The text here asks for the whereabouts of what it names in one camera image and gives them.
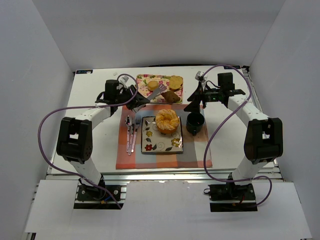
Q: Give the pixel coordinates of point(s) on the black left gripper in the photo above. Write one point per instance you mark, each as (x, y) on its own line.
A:
(133, 97)

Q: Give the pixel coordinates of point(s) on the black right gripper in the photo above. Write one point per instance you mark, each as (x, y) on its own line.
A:
(200, 96)

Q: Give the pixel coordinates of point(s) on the white plastic tongs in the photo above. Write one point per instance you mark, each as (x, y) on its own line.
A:
(161, 88)

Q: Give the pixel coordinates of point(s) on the orange bundt cake bread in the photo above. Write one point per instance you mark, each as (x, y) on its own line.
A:
(167, 121)

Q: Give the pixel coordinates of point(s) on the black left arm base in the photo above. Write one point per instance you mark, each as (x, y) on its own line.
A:
(89, 198)

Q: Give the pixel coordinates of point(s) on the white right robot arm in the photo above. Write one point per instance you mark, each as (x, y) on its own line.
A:
(264, 135)

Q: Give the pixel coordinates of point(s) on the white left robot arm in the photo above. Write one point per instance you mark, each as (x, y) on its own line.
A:
(75, 138)

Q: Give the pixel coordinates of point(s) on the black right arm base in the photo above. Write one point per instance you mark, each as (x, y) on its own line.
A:
(228, 197)

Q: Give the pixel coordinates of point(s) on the dark brown bread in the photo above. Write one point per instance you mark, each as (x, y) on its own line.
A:
(170, 97)

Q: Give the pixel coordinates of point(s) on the round seeded bread bun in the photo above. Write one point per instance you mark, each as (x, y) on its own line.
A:
(175, 82)

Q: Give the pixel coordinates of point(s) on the small yellow muffin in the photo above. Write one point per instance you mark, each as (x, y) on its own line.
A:
(152, 85)

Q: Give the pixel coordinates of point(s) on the floral serving tray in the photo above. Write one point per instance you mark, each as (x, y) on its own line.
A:
(143, 79)

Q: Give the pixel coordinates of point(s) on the dark green mug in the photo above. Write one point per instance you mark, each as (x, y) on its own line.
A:
(194, 123)

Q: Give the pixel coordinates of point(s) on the floral square plate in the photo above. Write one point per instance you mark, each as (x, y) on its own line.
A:
(155, 142)

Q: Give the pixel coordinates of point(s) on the silver fork pink handle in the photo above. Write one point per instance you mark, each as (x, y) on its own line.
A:
(133, 136)

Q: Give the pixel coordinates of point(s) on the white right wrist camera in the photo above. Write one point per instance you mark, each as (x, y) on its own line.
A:
(200, 77)

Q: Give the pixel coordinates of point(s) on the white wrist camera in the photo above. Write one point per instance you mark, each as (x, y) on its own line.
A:
(200, 77)
(123, 80)

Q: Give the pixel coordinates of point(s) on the silver spoon pink handle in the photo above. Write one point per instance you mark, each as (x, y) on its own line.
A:
(128, 123)

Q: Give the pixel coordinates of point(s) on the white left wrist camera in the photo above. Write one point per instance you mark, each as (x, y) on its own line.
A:
(123, 80)

